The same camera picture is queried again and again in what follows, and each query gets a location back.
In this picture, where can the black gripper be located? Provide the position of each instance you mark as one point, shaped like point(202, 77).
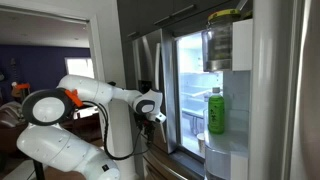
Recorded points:
point(143, 124)

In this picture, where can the patterned paper cup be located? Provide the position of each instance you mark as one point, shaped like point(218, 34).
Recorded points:
point(201, 142)

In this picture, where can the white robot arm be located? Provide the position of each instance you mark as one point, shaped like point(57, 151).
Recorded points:
point(45, 141)

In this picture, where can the stainless steel refrigerator door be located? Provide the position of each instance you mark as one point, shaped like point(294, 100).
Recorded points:
point(154, 68)

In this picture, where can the green tea bottle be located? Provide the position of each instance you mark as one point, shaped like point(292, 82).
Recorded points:
point(216, 112)

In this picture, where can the white refrigerator door shelf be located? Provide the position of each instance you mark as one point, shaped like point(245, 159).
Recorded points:
point(226, 154)

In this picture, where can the clear jar yellow lid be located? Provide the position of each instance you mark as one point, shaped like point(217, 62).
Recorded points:
point(217, 40)

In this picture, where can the black tripod stand orange clamp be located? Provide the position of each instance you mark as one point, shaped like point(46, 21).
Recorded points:
point(20, 90)

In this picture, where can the brown leather sofa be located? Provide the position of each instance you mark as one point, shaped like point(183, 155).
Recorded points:
point(12, 123)

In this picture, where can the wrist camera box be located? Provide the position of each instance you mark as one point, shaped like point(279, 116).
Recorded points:
point(160, 118)

